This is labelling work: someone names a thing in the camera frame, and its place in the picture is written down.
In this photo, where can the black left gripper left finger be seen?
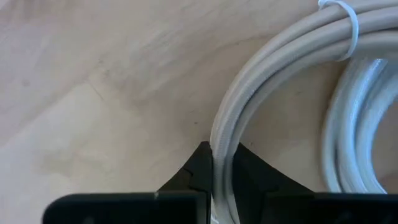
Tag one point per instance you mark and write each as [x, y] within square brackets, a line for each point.
[186, 205]

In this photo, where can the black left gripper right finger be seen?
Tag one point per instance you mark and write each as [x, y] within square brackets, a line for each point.
[264, 199]

